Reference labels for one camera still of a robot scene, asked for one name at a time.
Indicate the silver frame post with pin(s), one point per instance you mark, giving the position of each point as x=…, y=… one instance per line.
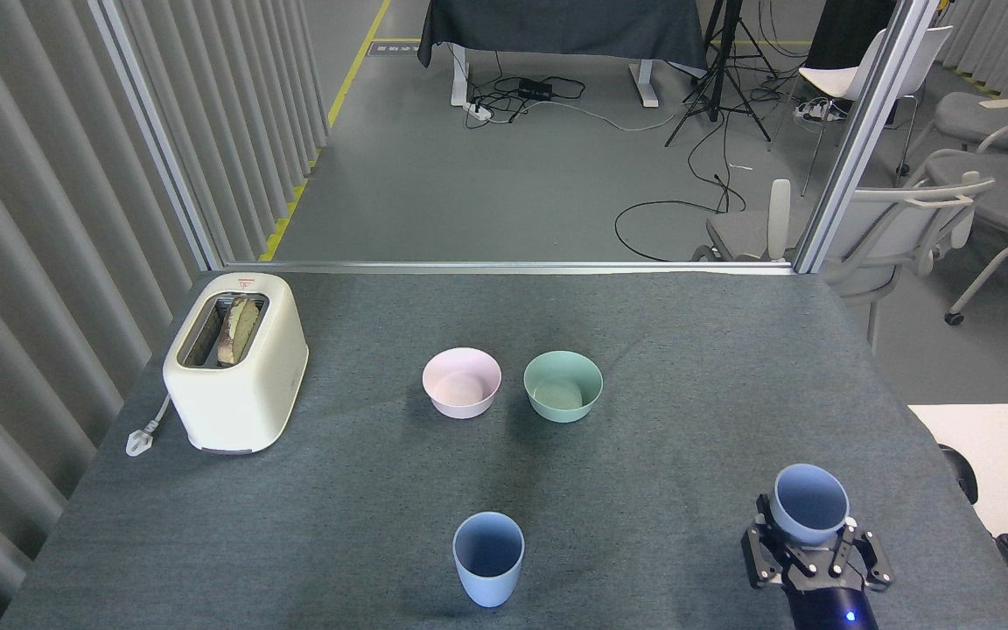
x=863, y=131
x=154, y=131

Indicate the white toaster power plug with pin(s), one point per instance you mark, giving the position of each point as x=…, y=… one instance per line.
x=140, y=442

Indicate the white table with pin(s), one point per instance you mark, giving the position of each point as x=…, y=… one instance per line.
x=1003, y=455

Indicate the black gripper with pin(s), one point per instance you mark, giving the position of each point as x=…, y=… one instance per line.
x=828, y=604

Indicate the table with dark cloth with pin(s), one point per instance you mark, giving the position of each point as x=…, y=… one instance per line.
x=556, y=26

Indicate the black power adapter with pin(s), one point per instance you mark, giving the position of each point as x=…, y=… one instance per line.
x=535, y=88

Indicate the white power strip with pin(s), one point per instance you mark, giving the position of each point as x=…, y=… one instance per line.
x=479, y=110

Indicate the black round object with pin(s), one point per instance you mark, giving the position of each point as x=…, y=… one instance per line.
x=961, y=477

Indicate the black tripod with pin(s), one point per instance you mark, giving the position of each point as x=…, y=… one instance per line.
x=718, y=70

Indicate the white plastic chair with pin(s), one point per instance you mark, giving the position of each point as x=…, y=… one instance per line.
x=832, y=83

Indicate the pink bowl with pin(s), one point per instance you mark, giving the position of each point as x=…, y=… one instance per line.
x=460, y=404

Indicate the blue plastic cup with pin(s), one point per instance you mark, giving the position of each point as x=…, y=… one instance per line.
x=806, y=525
x=486, y=586

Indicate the grey office chair white frame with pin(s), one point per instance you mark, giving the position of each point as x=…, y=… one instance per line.
x=745, y=232
x=968, y=114
x=1007, y=192

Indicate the person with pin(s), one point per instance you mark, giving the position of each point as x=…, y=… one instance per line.
x=845, y=31

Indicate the silver frame rail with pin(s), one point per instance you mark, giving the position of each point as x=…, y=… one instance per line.
x=513, y=267

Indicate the bread slice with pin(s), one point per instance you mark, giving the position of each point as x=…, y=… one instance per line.
x=240, y=328

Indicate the green bowl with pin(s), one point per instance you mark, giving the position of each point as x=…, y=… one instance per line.
x=556, y=409

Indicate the cream white toaster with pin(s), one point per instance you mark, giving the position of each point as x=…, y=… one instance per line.
x=241, y=407

